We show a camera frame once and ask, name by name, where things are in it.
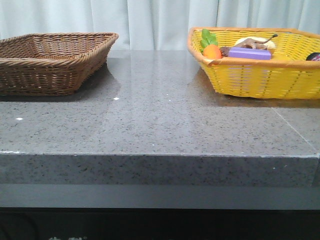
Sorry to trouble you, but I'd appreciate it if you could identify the orange toy carrot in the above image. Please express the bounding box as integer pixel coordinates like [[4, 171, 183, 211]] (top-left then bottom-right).
[[200, 28, 222, 60]]

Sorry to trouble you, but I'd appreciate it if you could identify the dark brown chocolate toy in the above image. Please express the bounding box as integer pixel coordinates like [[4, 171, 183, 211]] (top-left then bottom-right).
[[219, 46, 231, 58]]

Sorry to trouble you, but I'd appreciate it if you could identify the white curtain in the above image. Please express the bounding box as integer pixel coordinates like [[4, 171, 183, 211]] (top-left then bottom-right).
[[0, 0, 320, 51]]

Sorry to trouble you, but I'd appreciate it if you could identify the purple rectangular block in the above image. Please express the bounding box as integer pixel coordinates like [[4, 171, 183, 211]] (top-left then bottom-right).
[[228, 47, 272, 60]]

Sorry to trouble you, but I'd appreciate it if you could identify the brown toy animal figure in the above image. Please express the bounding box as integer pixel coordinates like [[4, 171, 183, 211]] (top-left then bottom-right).
[[234, 33, 279, 50]]

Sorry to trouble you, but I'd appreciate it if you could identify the brown wicker basket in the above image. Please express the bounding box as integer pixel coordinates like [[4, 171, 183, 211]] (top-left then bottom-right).
[[0, 32, 119, 96]]

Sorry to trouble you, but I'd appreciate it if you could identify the yellow woven basket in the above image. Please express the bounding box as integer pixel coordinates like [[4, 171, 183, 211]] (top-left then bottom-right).
[[187, 26, 320, 100]]

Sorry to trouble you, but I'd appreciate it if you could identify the black purple round object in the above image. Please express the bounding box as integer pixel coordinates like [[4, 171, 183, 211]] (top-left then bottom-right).
[[306, 52, 320, 61]]

